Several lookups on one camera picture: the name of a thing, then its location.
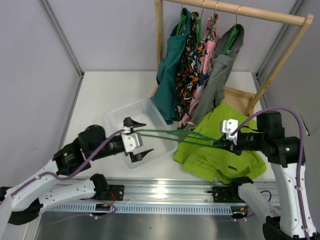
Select green hanger of grey shorts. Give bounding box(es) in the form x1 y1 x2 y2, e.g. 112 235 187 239
222 5 244 55

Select green hanger with metal hook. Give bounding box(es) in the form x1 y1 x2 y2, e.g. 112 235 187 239
134 126 219 148

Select teal shorts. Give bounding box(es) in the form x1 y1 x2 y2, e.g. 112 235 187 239
150 7 191 125

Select white perforated plastic basket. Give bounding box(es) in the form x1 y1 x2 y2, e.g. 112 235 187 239
104 98 178 172

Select aluminium mounting rail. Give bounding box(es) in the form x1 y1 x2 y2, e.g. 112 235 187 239
106 178 225 205

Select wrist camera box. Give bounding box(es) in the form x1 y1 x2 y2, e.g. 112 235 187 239
220 119 239 145
120 132 143 153

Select green hanger of teal shorts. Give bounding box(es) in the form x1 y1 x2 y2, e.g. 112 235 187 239
175 0 188 36

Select green hanger of patterned shorts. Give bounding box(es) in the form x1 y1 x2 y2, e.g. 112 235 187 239
193 0 205 44

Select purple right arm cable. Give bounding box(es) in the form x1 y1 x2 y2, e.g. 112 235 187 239
229 106 311 240

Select black orange patterned shorts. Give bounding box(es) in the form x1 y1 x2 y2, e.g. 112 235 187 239
175 12 204 121

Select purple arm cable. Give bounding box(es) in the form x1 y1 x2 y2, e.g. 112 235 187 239
9 128 126 223
229 106 311 240

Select lime green shorts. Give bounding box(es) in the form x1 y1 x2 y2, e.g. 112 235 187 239
173 102 267 184

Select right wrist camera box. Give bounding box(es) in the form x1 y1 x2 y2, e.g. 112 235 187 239
220 119 239 145

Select green hanger of pink shorts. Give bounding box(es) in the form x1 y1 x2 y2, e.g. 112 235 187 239
209 0 220 41

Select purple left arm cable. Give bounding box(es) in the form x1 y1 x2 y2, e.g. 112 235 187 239
9 128 126 223

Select pink patterned shorts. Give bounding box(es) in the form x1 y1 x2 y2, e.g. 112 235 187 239
178 13 220 129

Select grey slotted cable duct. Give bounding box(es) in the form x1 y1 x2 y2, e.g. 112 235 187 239
48 202 233 216

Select wooden clothes rack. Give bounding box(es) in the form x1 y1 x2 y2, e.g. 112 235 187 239
149 0 314 118

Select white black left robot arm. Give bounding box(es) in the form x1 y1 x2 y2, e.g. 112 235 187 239
0 117 149 226

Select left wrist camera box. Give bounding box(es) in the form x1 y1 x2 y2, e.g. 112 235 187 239
120 132 143 153

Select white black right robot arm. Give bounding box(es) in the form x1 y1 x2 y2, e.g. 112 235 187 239
212 107 320 240

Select grey shorts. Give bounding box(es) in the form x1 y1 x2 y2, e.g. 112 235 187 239
179 26 245 129

